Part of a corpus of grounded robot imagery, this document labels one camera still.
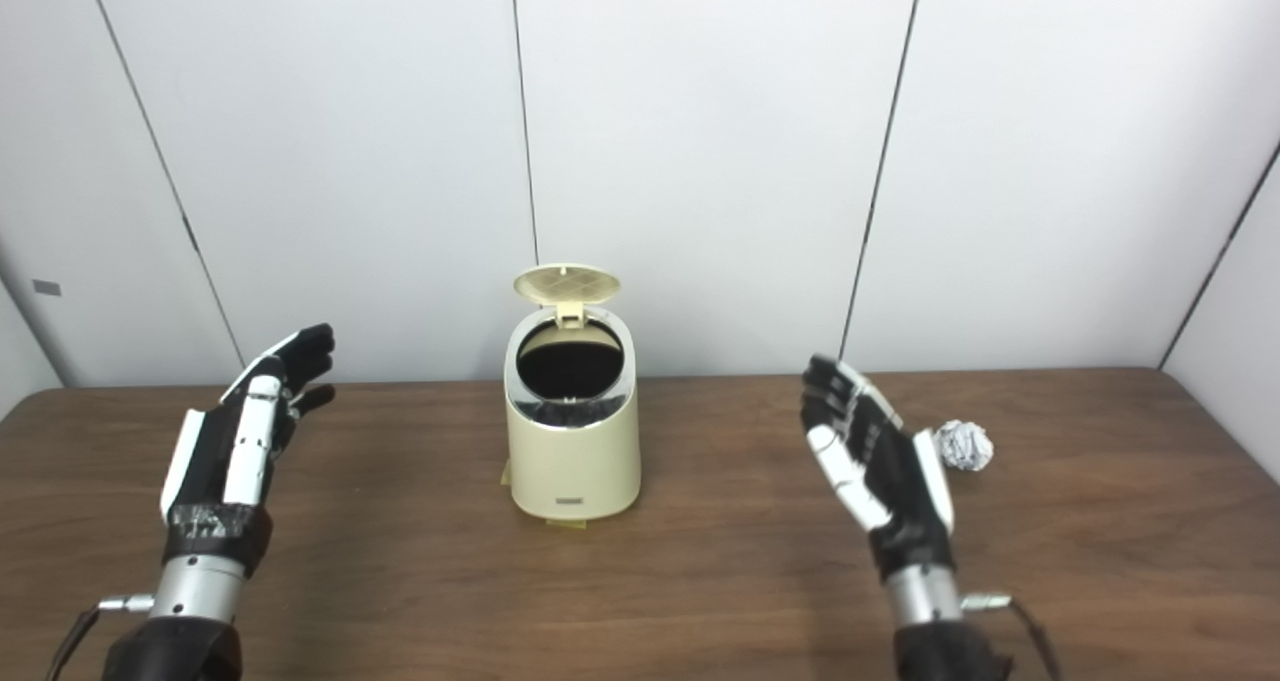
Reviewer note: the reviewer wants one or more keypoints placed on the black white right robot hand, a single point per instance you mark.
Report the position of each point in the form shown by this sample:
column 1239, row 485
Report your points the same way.
column 895, row 481

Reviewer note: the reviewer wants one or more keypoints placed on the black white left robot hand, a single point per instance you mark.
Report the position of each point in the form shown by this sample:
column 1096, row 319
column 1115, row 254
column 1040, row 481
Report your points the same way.
column 215, row 461

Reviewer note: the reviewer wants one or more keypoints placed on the white paper ball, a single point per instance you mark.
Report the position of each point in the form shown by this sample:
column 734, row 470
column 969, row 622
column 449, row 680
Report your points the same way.
column 965, row 446

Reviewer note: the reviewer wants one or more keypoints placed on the cream-colored plastic bin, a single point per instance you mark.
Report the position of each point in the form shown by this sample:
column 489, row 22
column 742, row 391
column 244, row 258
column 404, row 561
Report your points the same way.
column 575, row 461

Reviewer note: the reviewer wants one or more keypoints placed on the round cream bin lid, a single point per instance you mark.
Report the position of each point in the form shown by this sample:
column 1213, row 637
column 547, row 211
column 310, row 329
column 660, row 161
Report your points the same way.
column 565, row 283

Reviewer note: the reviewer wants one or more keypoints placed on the dark wall panel hinge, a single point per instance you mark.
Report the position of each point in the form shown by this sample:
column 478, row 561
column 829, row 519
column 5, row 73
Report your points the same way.
column 189, row 234

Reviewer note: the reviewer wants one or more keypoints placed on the small grey wall label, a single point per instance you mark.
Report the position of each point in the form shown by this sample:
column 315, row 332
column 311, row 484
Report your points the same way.
column 46, row 287

